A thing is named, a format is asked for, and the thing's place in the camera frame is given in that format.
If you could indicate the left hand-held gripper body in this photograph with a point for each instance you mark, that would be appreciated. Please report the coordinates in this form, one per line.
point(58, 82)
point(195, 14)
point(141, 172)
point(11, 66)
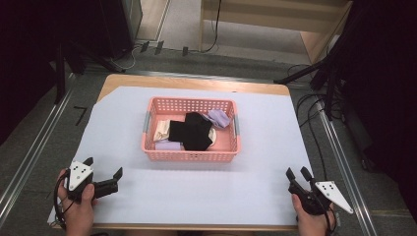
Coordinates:
point(79, 175)

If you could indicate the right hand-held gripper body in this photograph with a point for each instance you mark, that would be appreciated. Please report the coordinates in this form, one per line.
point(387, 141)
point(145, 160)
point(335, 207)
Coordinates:
point(316, 198)

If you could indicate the person's right hand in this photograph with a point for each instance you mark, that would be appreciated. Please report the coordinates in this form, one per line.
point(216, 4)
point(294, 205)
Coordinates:
point(309, 223)

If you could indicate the person's left hand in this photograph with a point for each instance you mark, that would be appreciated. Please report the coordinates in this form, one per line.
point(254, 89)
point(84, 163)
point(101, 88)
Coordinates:
point(79, 213)

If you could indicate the folded lavender sock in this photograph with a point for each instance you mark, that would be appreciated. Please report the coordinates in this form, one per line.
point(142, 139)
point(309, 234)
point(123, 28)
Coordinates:
point(167, 145)

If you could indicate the beige sock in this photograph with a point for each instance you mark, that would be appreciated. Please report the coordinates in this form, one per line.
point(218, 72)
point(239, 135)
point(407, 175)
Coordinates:
point(162, 130)

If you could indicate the white table mat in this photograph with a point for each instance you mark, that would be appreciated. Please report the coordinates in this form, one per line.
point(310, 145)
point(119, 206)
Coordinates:
point(183, 190)

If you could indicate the pink plastic basket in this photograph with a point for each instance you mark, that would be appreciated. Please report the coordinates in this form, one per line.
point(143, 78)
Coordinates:
point(193, 154)

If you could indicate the black sock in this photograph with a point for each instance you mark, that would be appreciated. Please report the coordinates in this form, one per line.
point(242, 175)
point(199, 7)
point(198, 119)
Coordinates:
point(191, 131)

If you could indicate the white sock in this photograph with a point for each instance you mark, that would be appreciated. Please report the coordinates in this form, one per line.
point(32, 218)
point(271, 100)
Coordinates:
point(213, 136)

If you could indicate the crumpled lavender sock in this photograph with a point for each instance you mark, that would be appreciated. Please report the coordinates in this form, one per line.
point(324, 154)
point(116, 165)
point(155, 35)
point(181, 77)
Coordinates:
point(219, 117)

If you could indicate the black tripod stand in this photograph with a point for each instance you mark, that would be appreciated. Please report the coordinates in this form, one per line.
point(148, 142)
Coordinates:
point(329, 78)

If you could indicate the black curtain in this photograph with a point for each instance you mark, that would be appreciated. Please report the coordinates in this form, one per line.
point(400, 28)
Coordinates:
point(387, 98)
point(39, 49)

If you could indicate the wooden table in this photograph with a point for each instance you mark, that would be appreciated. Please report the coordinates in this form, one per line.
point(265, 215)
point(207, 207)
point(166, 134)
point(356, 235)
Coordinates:
point(196, 83)

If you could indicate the wooden shelf unit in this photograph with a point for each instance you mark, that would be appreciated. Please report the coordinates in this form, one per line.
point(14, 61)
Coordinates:
point(295, 29)

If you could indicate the metal floor rail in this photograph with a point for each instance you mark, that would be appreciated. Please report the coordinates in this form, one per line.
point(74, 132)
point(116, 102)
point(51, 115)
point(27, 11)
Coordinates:
point(347, 170)
point(32, 150)

